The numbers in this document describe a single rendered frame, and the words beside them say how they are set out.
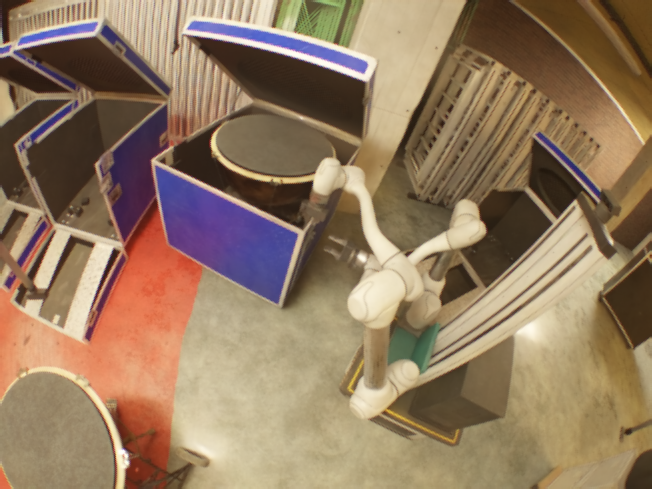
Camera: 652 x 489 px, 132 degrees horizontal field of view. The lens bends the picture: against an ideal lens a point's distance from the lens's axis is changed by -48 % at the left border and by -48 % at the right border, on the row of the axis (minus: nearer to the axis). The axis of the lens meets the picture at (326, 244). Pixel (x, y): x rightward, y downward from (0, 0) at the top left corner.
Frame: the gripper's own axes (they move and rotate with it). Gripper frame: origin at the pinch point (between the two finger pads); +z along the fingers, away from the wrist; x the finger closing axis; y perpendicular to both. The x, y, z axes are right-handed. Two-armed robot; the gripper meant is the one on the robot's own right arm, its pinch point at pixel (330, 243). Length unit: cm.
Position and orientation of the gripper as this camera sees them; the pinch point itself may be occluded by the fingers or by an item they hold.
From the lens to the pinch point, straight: 162.2
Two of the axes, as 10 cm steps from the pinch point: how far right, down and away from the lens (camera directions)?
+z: -9.0, -4.3, 0.4
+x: 2.7, -6.3, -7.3
